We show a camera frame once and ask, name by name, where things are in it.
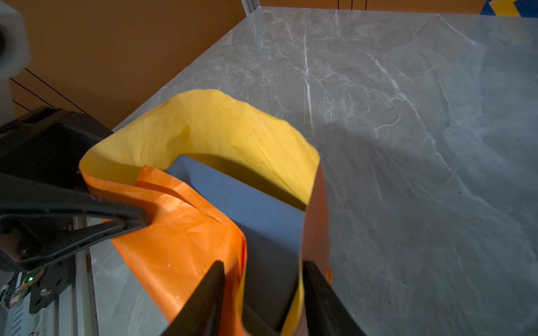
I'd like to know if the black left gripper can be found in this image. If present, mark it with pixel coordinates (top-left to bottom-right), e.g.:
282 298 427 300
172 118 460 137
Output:
1 106 149 272

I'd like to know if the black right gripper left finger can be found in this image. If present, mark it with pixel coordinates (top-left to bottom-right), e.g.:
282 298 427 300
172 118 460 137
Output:
161 260 226 336

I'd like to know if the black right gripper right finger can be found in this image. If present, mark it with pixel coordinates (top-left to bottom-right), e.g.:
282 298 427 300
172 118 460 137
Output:
303 260 366 336

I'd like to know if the dark blue gift box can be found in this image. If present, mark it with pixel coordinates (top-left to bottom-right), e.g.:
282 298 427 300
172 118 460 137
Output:
167 155 305 335

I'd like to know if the yellow wrapping paper sheet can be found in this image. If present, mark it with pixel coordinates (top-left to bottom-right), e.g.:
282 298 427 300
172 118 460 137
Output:
79 90 333 335

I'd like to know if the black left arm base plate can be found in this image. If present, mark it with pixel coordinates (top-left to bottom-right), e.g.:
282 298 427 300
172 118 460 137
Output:
0 255 77 315

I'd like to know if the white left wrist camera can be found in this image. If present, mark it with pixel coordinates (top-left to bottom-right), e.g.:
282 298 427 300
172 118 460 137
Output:
0 2 31 126

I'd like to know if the left aluminium corner post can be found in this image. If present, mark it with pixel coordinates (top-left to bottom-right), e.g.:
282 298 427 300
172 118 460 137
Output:
241 0 259 15

